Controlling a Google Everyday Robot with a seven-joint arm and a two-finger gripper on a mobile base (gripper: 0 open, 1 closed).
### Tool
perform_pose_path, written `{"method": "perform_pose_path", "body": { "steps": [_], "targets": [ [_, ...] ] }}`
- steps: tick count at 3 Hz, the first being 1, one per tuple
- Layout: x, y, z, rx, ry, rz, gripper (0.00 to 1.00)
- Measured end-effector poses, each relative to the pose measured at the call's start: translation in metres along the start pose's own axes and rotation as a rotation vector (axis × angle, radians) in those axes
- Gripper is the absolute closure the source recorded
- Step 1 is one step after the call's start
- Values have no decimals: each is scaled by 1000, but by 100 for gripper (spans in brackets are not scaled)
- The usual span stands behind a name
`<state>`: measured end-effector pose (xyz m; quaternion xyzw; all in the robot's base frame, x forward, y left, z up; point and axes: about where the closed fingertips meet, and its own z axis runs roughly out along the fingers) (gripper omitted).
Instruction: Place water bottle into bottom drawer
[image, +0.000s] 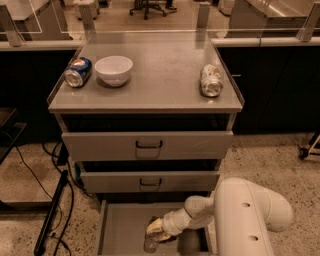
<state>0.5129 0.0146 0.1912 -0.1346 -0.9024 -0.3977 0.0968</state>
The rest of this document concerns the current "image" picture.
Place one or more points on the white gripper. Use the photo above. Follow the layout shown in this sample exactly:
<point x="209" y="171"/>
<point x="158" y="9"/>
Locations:
<point x="170" y="222"/>

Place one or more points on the clear plastic water bottle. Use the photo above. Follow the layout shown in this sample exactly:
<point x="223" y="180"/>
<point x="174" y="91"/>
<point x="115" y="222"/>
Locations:
<point x="150" y="243"/>

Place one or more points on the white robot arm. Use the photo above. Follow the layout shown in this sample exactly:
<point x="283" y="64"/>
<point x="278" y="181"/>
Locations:
<point x="243" y="213"/>

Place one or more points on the grey bottom drawer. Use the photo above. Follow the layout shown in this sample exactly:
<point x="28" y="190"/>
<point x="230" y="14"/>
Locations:
<point x="122" y="229"/>

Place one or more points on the grey drawer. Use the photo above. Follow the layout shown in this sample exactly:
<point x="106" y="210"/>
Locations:
<point x="162" y="181"/>
<point x="114" y="146"/>
<point x="122" y="229"/>

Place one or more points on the grey middle drawer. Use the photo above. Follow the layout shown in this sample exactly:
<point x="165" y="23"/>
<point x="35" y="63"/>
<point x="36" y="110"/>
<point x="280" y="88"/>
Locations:
<point x="162" y="181"/>

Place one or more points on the grey top drawer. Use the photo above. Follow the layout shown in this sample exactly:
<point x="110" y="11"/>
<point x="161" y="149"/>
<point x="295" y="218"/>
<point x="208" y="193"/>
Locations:
<point x="114" y="146"/>

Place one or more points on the grey drawer cabinet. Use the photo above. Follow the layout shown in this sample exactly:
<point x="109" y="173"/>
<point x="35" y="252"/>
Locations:
<point x="162" y="95"/>

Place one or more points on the black bar on floor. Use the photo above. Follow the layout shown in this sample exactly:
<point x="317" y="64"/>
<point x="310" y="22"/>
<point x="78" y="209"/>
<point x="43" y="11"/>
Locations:
<point x="40" y="244"/>

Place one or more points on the white ceramic bowl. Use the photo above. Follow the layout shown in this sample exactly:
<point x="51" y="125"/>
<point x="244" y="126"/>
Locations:
<point x="114" y="70"/>

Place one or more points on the wheeled cart base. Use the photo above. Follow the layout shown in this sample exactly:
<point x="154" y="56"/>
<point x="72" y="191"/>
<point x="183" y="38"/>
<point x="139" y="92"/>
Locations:
<point x="312" y="149"/>

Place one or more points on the blue pepsi can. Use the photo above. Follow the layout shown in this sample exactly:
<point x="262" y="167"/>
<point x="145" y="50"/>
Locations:
<point x="78" y="72"/>

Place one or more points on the dark side table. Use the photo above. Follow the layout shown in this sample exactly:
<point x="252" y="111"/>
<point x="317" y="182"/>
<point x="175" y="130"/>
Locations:
<point x="10" y="131"/>

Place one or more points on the black office chair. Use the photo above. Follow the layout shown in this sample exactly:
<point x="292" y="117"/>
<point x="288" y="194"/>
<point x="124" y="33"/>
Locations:
<point x="148" y="5"/>

